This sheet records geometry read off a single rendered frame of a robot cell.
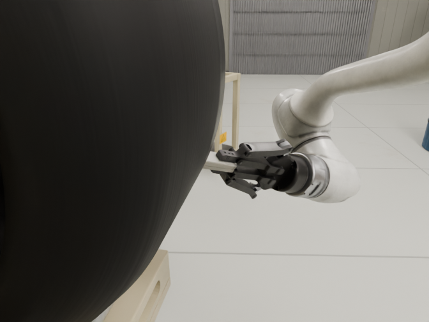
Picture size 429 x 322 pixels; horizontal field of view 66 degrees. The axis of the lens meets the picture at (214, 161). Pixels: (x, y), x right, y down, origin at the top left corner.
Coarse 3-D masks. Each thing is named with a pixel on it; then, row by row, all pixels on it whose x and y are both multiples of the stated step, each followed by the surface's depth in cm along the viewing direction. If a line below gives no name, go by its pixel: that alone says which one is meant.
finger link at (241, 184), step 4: (228, 180) 55; (232, 180) 55; (236, 180) 57; (240, 180) 59; (244, 180) 60; (228, 184) 55; (232, 184) 56; (236, 184) 56; (240, 184) 57; (244, 184) 58; (248, 184) 60; (236, 188) 57; (240, 188) 58; (244, 188) 58; (248, 188) 59; (252, 188) 60; (248, 192) 60; (252, 192) 60; (252, 196) 61; (256, 196) 62
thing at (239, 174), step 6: (240, 168) 56; (246, 168) 57; (252, 168) 59; (228, 174) 54; (234, 174) 53; (240, 174) 55; (246, 174) 56; (252, 174) 57; (258, 174) 58; (258, 180) 58; (264, 180) 58; (270, 180) 59
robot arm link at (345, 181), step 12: (300, 144) 72; (312, 144) 71; (324, 144) 71; (324, 156) 68; (336, 156) 69; (336, 168) 67; (348, 168) 69; (336, 180) 66; (348, 180) 68; (360, 180) 73; (324, 192) 66; (336, 192) 67; (348, 192) 69
